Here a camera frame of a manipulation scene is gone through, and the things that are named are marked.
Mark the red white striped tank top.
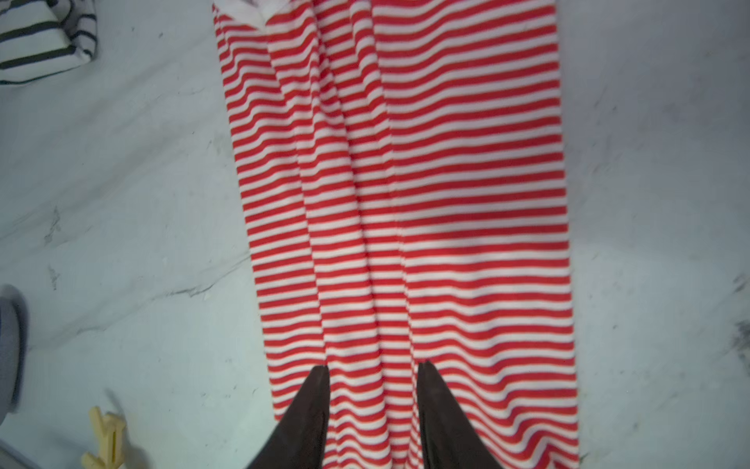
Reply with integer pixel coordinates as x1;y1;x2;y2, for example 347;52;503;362
212;1;580;468

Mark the black white striped tank top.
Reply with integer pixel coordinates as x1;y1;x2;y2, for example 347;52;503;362
1;0;98;86

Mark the yellow banana peel toy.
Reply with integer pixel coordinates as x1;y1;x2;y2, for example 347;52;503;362
81;406;126;469

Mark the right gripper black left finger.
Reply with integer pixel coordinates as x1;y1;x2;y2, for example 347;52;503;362
248;365;330;469

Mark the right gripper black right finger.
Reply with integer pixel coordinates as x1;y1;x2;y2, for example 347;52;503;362
417;362;502;469

